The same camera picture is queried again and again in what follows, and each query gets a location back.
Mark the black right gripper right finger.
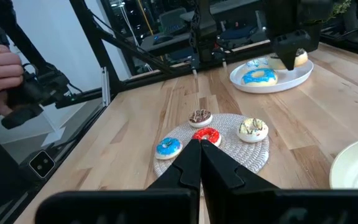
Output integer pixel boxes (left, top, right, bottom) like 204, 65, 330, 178
200, 139, 358, 224

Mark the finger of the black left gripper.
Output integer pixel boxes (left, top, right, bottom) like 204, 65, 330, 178
271, 29, 312, 71

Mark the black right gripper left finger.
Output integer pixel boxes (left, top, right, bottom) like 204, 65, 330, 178
35, 139, 202, 224

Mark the large chocolate striped donut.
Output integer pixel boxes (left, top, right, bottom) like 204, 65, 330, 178
266, 48, 309, 71

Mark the large blue iced donut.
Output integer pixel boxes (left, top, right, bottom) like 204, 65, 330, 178
240, 68, 278, 87

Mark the large pale blue sprinkled donut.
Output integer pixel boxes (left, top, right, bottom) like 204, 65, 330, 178
244, 57, 272, 72

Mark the small blue sprinkled donut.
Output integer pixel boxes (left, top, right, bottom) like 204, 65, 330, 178
154, 137, 183, 161

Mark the small red sprinkled donut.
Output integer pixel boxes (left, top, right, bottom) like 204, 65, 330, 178
191, 126, 222, 147

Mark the small chocolate sprinkled donut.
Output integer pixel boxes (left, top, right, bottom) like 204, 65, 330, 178
187, 108, 213, 129

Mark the white round plate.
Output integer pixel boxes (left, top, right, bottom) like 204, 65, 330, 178
229, 57, 315, 95

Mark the green potted plant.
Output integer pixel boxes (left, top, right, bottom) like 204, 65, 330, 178
303, 0, 354, 52

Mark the small white striped donut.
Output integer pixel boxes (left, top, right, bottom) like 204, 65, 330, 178
236, 117, 270, 144

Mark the round woven grey mat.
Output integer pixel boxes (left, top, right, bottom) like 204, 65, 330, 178
153, 113, 270, 180

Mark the dark grey desk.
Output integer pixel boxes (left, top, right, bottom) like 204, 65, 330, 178
140, 29, 198, 57

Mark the beige round plate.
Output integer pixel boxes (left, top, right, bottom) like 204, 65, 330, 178
329, 134, 358, 190

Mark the black computer mouse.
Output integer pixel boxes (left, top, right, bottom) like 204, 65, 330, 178
152, 34, 174, 45

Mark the silver metal bracket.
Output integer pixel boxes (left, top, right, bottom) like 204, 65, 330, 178
101, 67, 111, 106

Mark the yellow extension cable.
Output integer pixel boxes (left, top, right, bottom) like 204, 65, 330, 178
136, 0, 155, 35

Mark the black aluminium table frame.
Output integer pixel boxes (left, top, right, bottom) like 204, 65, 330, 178
54, 0, 358, 108

